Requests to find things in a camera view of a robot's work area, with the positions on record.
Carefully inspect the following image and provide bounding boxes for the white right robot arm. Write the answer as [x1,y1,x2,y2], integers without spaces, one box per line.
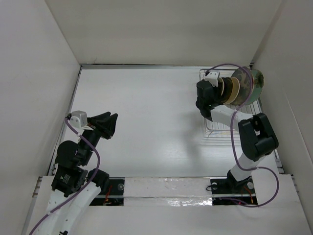
[196,80,279,193]

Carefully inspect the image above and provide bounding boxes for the beige plate with bird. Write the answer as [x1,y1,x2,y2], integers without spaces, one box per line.
[241,68,254,105]

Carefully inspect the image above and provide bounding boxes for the grey plate with horse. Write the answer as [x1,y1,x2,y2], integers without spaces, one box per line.
[231,67,252,106]

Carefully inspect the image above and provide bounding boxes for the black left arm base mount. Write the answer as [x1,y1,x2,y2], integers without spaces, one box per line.
[90,177,125,206]

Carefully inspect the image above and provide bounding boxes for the blue and white bowl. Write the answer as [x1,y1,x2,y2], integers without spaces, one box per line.
[218,78,225,103]

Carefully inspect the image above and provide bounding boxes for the teal plate with flower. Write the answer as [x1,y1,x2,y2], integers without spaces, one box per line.
[246,70,264,105]

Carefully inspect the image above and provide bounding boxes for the yellow plate with brown rim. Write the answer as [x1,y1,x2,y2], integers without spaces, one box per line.
[227,77,240,104]

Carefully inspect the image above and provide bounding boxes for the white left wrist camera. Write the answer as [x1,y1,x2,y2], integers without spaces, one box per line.
[67,111,88,129]

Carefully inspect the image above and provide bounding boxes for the black plate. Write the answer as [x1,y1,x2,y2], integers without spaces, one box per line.
[223,77,232,104]

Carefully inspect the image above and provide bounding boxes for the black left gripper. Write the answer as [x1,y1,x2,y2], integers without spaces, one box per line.
[80,111,117,164]

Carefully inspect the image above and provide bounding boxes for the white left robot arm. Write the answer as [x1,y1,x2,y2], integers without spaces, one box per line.
[36,111,118,235]

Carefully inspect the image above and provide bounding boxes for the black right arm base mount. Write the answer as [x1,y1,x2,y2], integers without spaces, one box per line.
[206,177,258,206]

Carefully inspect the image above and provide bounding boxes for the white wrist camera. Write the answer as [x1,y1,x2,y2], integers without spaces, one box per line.
[67,111,88,129]
[204,70,220,87]

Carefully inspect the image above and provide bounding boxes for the wire dish rack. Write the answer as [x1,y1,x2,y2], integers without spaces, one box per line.
[196,70,262,133]

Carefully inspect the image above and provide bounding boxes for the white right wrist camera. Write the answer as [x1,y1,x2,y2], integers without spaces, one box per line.
[204,70,220,87]

